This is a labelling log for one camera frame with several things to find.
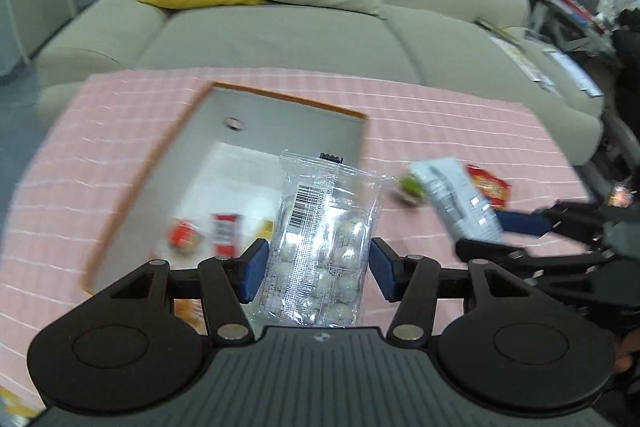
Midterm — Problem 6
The red snack bag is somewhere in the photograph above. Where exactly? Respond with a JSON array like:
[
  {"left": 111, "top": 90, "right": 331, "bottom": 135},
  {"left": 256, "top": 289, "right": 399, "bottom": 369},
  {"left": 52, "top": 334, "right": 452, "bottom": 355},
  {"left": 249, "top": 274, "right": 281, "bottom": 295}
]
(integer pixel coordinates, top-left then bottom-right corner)
[{"left": 466, "top": 164, "right": 511, "bottom": 210}]

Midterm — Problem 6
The white snack wrapper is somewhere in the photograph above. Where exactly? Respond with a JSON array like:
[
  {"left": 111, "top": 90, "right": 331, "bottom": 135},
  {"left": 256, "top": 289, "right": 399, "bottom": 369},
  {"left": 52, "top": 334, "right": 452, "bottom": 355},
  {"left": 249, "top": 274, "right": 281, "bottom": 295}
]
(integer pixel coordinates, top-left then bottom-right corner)
[{"left": 409, "top": 157, "right": 503, "bottom": 244}]

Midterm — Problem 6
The green nut snack bag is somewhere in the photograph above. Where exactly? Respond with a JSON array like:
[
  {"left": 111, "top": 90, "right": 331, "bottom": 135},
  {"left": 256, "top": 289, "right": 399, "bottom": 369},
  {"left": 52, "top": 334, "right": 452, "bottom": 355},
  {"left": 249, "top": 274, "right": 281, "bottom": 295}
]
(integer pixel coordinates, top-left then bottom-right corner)
[{"left": 396, "top": 173, "right": 426, "bottom": 207}]

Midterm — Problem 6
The clear bag of white balls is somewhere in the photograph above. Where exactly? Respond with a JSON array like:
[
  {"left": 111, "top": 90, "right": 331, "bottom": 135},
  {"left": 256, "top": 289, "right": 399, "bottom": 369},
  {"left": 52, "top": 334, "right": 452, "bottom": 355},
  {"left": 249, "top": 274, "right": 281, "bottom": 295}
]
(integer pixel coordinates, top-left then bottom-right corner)
[{"left": 247, "top": 152, "right": 393, "bottom": 329}]

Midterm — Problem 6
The red white snack packet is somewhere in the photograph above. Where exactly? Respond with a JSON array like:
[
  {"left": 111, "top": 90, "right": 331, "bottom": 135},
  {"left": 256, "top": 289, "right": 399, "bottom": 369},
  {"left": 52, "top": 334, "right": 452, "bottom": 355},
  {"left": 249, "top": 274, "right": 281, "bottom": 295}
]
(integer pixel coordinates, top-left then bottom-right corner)
[{"left": 212, "top": 213, "right": 242, "bottom": 260}]

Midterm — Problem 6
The small red snack packet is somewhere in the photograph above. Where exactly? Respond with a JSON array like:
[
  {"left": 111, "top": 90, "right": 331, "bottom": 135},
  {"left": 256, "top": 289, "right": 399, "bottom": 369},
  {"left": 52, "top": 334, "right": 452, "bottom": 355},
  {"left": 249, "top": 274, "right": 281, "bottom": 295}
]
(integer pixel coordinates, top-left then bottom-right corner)
[{"left": 167, "top": 220, "right": 203, "bottom": 256}]

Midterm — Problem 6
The yellow snack packet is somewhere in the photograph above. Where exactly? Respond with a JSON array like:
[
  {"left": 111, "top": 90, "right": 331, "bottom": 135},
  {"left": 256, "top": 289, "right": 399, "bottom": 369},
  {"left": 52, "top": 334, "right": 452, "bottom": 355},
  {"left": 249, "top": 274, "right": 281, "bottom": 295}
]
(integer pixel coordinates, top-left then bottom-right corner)
[{"left": 256, "top": 220, "right": 273, "bottom": 242}]

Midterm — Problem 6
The orange cardboard box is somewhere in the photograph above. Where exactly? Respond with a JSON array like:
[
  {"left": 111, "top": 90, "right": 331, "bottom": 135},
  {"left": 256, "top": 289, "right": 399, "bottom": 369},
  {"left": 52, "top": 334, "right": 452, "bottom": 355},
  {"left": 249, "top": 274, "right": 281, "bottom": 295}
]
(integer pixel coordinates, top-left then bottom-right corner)
[{"left": 79, "top": 80, "right": 370, "bottom": 338}]

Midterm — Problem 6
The book on sofa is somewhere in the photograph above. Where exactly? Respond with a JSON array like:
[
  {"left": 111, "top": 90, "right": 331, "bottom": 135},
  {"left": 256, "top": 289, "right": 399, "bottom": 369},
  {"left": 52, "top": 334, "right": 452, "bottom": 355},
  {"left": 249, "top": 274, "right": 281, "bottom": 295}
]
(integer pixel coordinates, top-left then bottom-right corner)
[{"left": 474, "top": 17, "right": 518, "bottom": 44}]

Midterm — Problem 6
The pink checkered tablecloth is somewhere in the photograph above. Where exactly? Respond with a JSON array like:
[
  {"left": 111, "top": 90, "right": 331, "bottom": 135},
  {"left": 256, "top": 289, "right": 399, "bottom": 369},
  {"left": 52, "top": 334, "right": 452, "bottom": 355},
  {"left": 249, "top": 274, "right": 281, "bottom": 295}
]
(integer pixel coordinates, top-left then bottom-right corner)
[{"left": 1, "top": 68, "right": 586, "bottom": 407}]

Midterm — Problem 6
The beige sofa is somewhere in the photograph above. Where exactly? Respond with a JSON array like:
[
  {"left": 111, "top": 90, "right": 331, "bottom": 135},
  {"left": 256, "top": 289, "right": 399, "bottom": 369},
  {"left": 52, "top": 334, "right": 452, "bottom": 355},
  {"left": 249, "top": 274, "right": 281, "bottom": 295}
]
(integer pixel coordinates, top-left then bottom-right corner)
[{"left": 36, "top": 0, "right": 603, "bottom": 166}]

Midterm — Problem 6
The cluttered side desk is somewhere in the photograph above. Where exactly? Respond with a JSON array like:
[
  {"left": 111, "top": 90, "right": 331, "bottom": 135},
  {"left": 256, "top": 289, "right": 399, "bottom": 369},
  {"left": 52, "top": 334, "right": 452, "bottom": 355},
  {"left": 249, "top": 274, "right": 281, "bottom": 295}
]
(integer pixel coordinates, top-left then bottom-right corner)
[{"left": 529, "top": 0, "right": 616, "bottom": 58}]

